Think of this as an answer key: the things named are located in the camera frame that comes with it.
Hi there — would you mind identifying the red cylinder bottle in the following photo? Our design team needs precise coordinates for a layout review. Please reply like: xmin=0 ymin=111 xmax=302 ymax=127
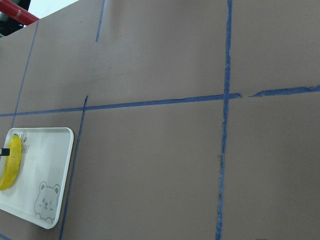
xmin=0 ymin=0 xmax=39 ymax=26

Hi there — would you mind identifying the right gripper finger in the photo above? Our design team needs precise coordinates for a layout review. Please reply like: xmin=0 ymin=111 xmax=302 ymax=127
xmin=0 ymin=148 xmax=10 ymax=157

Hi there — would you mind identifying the white bear tray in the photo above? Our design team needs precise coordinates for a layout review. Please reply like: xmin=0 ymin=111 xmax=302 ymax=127
xmin=0 ymin=127 xmax=74 ymax=229

